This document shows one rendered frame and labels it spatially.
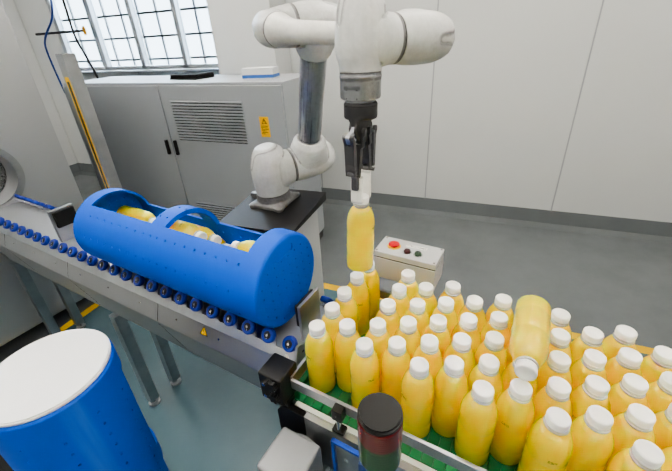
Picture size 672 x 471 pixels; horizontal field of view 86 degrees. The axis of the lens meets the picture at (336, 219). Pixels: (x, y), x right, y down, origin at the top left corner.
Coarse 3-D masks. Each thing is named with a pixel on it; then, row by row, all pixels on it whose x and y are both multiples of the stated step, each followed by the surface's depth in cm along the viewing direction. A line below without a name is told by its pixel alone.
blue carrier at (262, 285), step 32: (96, 192) 136; (128, 192) 142; (96, 224) 125; (128, 224) 119; (160, 224) 114; (224, 224) 131; (96, 256) 134; (128, 256) 118; (160, 256) 110; (192, 256) 104; (224, 256) 99; (256, 256) 95; (288, 256) 103; (192, 288) 106; (224, 288) 98; (256, 288) 93; (288, 288) 106; (256, 320) 98; (288, 320) 109
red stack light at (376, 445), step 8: (360, 432) 50; (400, 432) 49; (360, 440) 51; (368, 440) 49; (376, 440) 48; (384, 440) 48; (392, 440) 48; (400, 440) 50; (368, 448) 49; (376, 448) 49; (384, 448) 49; (392, 448) 49
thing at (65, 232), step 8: (56, 208) 163; (64, 208) 164; (72, 208) 166; (56, 216) 161; (64, 216) 164; (72, 216) 167; (56, 224) 163; (64, 224) 164; (72, 224) 169; (56, 232) 165; (64, 232) 166; (72, 232) 169; (64, 240) 167
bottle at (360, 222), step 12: (348, 216) 91; (360, 216) 88; (372, 216) 90; (348, 228) 92; (360, 228) 89; (372, 228) 91; (348, 240) 93; (360, 240) 91; (372, 240) 93; (348, 252) 95; (360, 252) 92; (372, 252) 94; (348, 264) 96; (360, 264) 94; (372, 264) 96
